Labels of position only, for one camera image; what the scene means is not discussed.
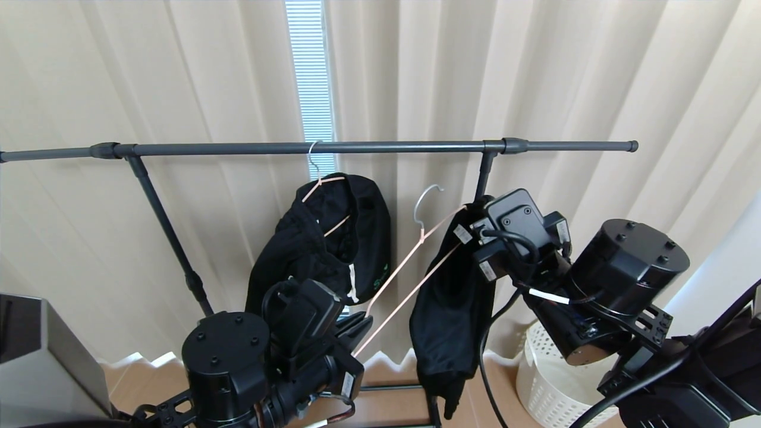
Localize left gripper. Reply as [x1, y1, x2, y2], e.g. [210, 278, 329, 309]
[265, 351, 364, 428]

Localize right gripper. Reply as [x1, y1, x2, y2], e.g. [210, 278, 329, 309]
[473, 241, 631, 366]

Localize black drawstring shorts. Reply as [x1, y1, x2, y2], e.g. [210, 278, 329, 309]
[245, 172, 392, 316]

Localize black garment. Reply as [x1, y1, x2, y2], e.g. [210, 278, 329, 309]
[409, 196, 506, 420]

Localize pink clothes hanger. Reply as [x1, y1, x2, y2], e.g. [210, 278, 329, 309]
[351, 184, 470, 357]
[301, 141, 351, 238]

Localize white laundry basket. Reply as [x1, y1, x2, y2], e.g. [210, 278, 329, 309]
[516, 321, 619, 428]

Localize black clothes rack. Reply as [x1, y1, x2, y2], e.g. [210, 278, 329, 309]
[0, 138, 639, 428]

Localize beige curtain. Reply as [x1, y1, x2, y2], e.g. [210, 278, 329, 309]
[324, 0, 761, 369]
[0, 0, 338, 366]

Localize window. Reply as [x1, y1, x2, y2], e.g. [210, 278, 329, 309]
[284, 0, 338, 179]

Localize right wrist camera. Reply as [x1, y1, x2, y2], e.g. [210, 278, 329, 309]
[470, 189, 571, 268]

